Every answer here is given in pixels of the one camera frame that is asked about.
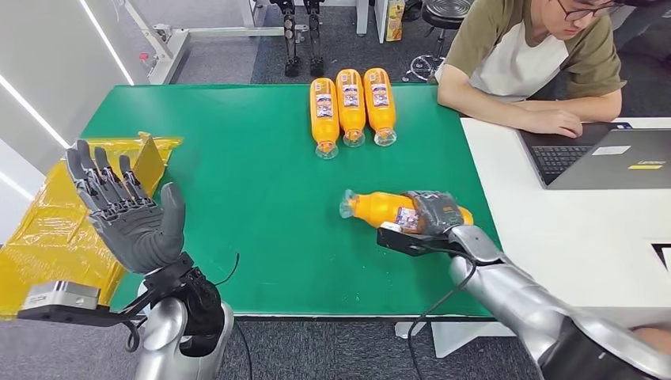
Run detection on grey laptop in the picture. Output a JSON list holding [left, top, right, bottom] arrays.
[[516, 121, 671, 191]]

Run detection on green table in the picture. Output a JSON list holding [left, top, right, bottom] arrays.
[[78, 82, 499, 321]]

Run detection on white wall light strip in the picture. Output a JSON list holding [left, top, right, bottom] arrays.
[[0, 73, 70, 150], [78, 0, 135, 86]]

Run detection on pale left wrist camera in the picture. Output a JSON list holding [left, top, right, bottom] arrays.
[[21, 280, 101, 312]]

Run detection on white metal frame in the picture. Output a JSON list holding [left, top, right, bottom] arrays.
[[121, 0, 310, 86]]

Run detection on yellow film-wrapped box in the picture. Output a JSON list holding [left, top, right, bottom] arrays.
[[0, 131, 184, 321]]

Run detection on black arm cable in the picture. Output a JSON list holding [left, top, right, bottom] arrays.
[[123, 314, 145, 354], [406, 250, 478, 380]]

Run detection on black camera bracket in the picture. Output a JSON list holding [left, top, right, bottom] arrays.
[[15, 272, 180, 327], [376, 228, 462, 258]]

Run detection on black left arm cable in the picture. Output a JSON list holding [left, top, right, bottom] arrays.
[[123, 314, 145, 354]]

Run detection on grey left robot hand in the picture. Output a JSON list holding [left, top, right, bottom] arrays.
[[63, 139, 187, 276]]

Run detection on orange carton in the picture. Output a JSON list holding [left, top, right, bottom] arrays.
[[385, 0, 406, 43]]

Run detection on black eyeglasses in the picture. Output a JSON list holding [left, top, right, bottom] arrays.
[[555, 0, 622, 22]]

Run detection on silver and black humanoid robot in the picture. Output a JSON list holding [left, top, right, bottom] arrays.
[[270, 0, 326, 78]]

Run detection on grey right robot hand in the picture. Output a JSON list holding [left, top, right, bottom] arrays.
[[406, 190, 465, 237]]

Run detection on person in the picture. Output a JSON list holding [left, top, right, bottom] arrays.
[[434, 0, 627, 139], [631, 325, 671, 353]]

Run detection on black round stool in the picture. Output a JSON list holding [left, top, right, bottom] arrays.
[[400, 0, 476, 84]]

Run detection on orange bottle with clear cap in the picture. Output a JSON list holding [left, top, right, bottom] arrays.
[[362, 66, 398, 147], [309, 77, 341, 161], [339, 188, 475, 235], [335, 68, 367, 148]]

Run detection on person's right hand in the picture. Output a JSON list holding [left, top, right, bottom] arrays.
[[524, 108, 584, 139]]

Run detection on white desk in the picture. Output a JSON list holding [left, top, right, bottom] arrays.
[[430, 116, 671, 359]]

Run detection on black left camera bracket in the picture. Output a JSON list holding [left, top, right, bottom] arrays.
[[15, 272, 180, 327]]

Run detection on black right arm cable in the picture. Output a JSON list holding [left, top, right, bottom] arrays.
[[406, 250, 478, 380]]

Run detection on black right camera bracket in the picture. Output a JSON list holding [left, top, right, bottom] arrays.
[[376, 228, 462, 258]]

